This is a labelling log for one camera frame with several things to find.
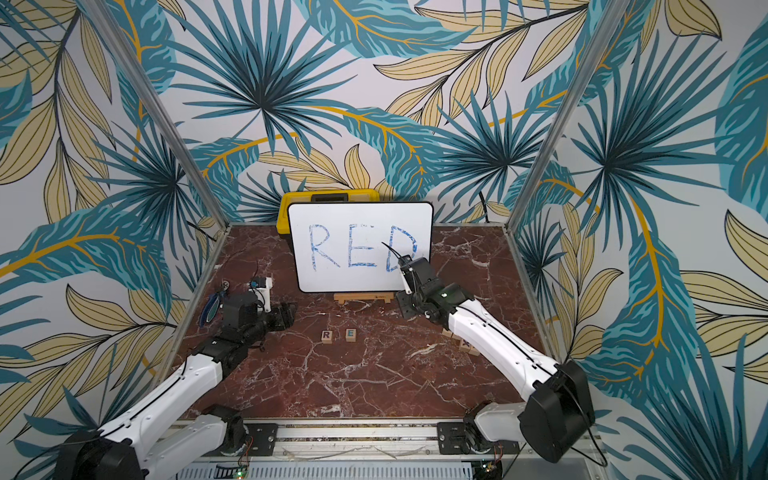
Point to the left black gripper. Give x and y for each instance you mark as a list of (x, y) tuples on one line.
[(283, 317)]

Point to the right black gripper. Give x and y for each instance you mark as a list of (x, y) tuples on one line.
[(413, 272)]

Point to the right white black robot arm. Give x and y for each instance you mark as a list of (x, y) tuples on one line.
[(556, 407)]

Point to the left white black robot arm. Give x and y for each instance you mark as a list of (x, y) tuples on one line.
[(134, 444)]

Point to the wooden board easel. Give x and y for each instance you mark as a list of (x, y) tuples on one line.
[(343, 298)]

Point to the white dry-erase board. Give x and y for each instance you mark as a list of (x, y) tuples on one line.
[(355, 246)]

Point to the yellow tool case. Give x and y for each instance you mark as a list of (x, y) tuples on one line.
[(325, 196)]

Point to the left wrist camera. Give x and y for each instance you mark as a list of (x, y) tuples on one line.
[(261, 286)]

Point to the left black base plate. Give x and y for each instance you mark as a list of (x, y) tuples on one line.
[(249, 439)]

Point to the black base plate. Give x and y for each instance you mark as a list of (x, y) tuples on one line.
[(249, 439), (458, 438)]

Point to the aluminium front rail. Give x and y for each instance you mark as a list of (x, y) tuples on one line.
[(374, 439)]

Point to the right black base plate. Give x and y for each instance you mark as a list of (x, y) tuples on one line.
[(458, 438)]

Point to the left aluminium frame post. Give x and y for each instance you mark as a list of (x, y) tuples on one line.
[(118, 44)]

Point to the aluminium frame post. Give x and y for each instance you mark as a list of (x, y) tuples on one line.
[(118, 44), (583, 74)]

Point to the right aluminium frame post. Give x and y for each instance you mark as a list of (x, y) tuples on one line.
[(583, 74)]

